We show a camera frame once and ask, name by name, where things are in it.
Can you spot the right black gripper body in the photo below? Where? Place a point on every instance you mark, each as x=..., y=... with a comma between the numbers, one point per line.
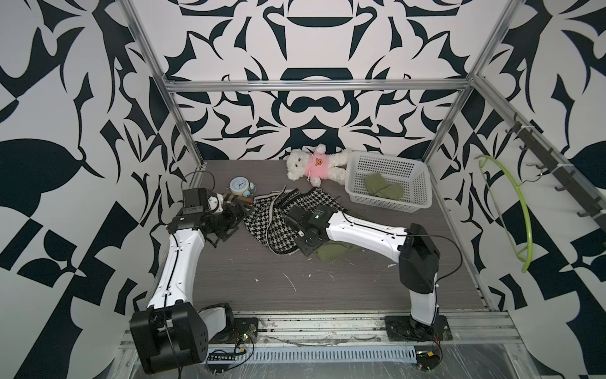
x=304, y=244

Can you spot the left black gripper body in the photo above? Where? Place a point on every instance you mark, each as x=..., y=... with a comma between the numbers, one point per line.
x=226, y=221

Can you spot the green knitted scarf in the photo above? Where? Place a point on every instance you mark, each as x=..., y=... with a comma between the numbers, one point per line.
x=378, y=186
x=331, y=250

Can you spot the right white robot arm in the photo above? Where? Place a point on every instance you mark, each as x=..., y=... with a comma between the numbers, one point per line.
x=411, y=249

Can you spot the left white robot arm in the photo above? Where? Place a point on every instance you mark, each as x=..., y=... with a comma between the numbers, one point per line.
x=170, y=334

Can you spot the white plastic basket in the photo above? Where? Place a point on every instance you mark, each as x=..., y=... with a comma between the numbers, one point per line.
x=410, y=178

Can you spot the plaid beige pouch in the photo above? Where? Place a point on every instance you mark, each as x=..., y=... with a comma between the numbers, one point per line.
x=233, y=199

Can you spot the small blue alarm clock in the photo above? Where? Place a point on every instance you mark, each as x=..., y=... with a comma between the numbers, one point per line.
x=241, y=186

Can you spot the houndstooth black white garment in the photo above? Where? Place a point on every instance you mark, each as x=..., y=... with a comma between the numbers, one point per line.
x=267, y=220

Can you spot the white teddy bear pink shirt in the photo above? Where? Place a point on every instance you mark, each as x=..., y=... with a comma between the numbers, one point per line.
x=318, y=165

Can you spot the green plastic hanger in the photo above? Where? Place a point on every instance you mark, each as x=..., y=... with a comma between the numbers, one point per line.
x=519, y=230

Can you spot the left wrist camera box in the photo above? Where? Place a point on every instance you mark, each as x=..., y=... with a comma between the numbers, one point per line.
x=195, y=200

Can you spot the aluminium frame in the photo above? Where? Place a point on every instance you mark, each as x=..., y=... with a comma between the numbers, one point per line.
x=437, y=81

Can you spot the white slotted cable duct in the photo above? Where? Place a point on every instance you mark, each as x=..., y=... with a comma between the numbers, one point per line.
x=326, y=354

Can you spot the black wall hook rail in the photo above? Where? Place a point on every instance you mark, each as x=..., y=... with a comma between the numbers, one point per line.
x=569, y=177

